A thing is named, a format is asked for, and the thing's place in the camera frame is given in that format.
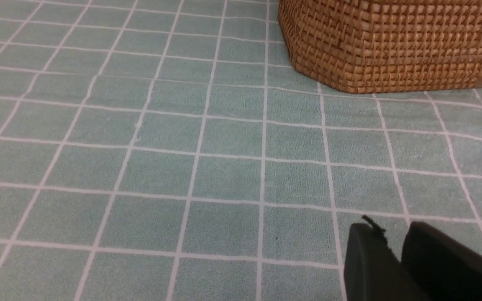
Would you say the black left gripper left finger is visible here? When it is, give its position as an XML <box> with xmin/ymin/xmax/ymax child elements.
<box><xmin>343</xmin><ymin>215</ymin><xmax>430</xmax><ymax>301</ymax></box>

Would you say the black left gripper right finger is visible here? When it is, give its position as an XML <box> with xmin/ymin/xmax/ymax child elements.
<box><xmin>401</xmin><ymin>221</ymin><xmax>482</xmax><ymax>301</ymax></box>

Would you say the woven wicker basket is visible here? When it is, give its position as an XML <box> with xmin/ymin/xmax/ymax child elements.
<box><xmin>277</xmin><ymin>0</ymin><xmax>482</xmax><ymax>94</ymax></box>

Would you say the green checkered tablecloth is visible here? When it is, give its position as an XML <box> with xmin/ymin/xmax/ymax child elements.
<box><xmin>0</xmin><ymin>0</ymin><xmax>482</xmax><ymax>301</ymax></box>

